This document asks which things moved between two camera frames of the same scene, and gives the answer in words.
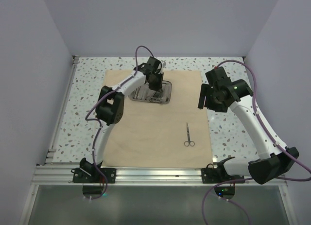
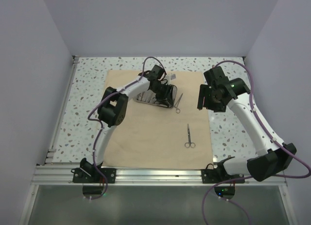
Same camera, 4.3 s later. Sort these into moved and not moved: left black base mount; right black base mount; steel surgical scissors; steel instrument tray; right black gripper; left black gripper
Moved: steel instrument tray; left black gripper
Not moved: right black gripper; right black base mount; steel surgical scissors; left black base mount
